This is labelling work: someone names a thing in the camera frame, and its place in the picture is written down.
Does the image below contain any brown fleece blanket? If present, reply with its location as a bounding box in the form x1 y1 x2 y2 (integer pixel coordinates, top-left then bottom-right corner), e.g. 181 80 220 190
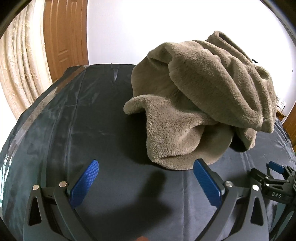
123 31 276 170

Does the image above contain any wooden door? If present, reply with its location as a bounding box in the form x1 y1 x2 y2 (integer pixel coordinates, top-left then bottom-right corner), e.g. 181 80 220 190
43 0 89 82
283 108 296 151

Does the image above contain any wooden desk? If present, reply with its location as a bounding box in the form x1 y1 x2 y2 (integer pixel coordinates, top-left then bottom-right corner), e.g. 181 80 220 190
276 110 287 121

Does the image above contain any dark bed cover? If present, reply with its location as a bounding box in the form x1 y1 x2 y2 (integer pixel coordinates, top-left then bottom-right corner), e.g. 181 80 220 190
1 64 295 240

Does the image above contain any beige curtain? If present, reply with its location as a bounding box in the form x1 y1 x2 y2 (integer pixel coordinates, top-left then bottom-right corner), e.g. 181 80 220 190
1 1 53 118

